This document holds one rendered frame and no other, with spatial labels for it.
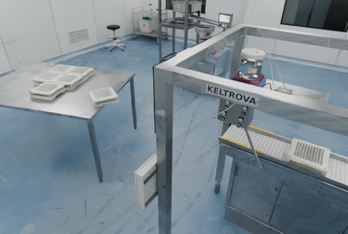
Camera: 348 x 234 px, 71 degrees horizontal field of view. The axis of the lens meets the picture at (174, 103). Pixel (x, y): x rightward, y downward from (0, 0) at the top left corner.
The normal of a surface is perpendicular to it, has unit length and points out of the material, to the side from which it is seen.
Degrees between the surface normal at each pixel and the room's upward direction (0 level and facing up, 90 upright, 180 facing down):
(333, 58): 90
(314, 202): 90
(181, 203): 0
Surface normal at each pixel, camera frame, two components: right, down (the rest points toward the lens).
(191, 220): 0.01, -0.86
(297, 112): -0.54, 0.41
